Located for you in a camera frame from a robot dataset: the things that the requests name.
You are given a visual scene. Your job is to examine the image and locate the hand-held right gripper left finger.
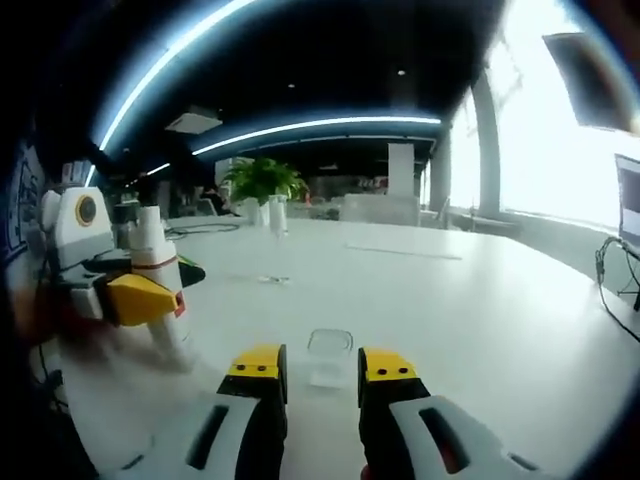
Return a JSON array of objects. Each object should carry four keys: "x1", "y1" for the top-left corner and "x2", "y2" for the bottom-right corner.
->
[{"x1": 102, "y1": 342, "x2": 290, "y2": 480}]

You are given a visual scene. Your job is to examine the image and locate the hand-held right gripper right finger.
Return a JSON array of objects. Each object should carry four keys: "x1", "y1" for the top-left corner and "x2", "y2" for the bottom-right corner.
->
[{"x1": 356, "y1": 347, "x2": 546, "y2": 480}]

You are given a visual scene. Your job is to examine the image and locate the white pump bottle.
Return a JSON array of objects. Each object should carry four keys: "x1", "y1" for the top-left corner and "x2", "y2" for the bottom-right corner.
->
[{"x1": 130, "y1": 204, "x2": 197, "y2": 374}]

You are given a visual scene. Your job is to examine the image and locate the white plant pot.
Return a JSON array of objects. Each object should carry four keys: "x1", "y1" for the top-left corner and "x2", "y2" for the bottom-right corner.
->
[{"x1": 244, "y1": 197, "x2": 274, "y2": 226}]

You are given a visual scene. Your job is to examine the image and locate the green potted plant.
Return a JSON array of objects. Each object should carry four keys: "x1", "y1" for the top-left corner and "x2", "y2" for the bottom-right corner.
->
[{"x1": 222, "y1": 157, "x2": 309, "y2": 206}]

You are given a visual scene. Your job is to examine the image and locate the ceiling air vent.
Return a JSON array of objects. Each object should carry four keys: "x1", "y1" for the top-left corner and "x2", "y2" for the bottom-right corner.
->
[{"x1": 164, "y1": 112, "x2": 224, "y2": 135}]

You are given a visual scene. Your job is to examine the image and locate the long ceiling light strip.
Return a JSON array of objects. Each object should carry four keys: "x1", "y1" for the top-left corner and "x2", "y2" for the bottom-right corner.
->
[
  {"x1": 192, "y1": 116, "x2": 442, "y2": 156},
  {"x1": 92, "y1": 0, "x2": 261, "y2": 151}
]

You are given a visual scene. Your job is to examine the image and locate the white low cabinet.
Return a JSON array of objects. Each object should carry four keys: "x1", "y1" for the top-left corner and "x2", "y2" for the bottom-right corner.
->
[{"x1": 339, "y1": 193, "x2": 421, "y2": 227}]

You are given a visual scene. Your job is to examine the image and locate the window with white blinds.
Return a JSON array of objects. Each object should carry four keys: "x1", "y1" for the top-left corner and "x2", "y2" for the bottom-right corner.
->
[
  {"x1": 449, "y1": 92, "x2": 484, "y2": 211},
  {"x1": 492, "y1": 0, "x2": 640, "y2": 229}
]

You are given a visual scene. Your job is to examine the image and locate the white framed monitor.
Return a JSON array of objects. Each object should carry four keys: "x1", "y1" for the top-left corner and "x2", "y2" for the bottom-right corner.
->
[{"x1": 613, "y1": 153, "x2": 640, "y2": 241}]

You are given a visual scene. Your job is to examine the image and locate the black monitor cable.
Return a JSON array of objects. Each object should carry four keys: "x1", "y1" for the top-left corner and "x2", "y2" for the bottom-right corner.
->
[{"x1": 594, "y1": 235, "x2": 640, "y2": 346}]

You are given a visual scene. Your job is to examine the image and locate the dark wall screen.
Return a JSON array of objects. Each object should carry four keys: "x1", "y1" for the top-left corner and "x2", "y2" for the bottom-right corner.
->
[{"x1": 542, "y1": 32, "x2": 631, "y2": 132}]

